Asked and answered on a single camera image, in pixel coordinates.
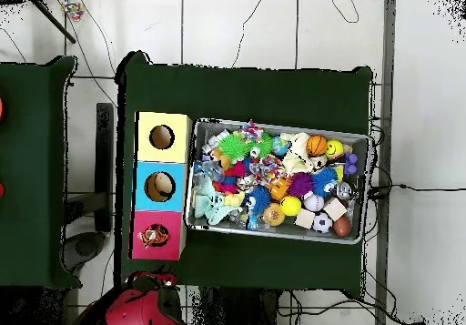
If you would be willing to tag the orange striped tiger plush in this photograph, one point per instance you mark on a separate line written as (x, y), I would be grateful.
(153, 235)

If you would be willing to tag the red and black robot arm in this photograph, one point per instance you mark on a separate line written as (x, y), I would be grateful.
(138, 310)

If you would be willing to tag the wooden box with three holes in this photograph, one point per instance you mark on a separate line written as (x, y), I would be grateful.
(160, 164)

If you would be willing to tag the yellow duck plush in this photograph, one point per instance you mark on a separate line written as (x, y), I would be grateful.
(235, 198)

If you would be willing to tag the brown bear plush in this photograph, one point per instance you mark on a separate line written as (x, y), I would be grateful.
(218, 155)

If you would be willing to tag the black upright panel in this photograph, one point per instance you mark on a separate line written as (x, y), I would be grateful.
(105, 157)

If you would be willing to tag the plain yellow ball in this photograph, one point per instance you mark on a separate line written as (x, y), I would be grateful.
(290, 206)

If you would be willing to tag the large green spiky ball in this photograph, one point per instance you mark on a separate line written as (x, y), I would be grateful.
(235, 146)

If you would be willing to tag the purple spiky ball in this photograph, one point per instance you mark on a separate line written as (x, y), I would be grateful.
(300, 184)

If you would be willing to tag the black and white soccer ball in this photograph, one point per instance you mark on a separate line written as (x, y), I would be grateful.
(322, 223)

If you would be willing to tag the brown football toy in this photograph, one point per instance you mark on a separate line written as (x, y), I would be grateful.
(342, 226)

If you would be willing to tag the dark green side table cloth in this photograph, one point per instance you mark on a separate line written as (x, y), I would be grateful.
(32, 157)

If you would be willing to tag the orange basketball toy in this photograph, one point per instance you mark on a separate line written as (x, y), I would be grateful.
(316, 145)

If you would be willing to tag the yellow smiley face ball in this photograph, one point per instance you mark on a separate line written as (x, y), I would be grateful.
(335, 148)

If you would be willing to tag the black rod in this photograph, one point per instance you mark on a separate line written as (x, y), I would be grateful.
(54, 21)

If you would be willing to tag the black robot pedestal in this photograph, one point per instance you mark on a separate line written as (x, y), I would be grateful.
(240, 308)

